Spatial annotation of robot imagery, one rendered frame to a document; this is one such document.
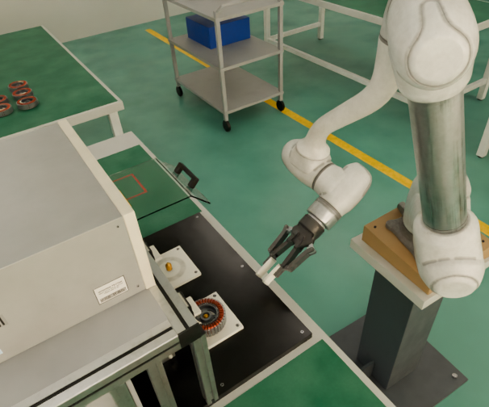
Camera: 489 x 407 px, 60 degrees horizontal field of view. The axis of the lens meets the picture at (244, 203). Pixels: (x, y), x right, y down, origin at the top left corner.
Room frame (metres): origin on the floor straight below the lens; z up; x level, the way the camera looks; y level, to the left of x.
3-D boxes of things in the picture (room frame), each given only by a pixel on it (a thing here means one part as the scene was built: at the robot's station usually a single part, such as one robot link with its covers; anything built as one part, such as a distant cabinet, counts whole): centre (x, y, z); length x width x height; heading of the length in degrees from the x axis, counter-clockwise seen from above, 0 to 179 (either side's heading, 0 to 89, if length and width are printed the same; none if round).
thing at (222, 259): (0.82, 0.21, 0.76); 0.64 x 0.47 x 0.02; 31
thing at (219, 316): (0.72, 0.13, 0.80); 0.11 x 0.11 x 0.04
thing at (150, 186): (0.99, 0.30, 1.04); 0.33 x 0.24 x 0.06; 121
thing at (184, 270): (0.93, 0.26, 0.78); 0.15 x 0.15 x 0.01; 31
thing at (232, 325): (0.72, 0.13, 0.78); 0.15 x 0.15 x 0.01; 31
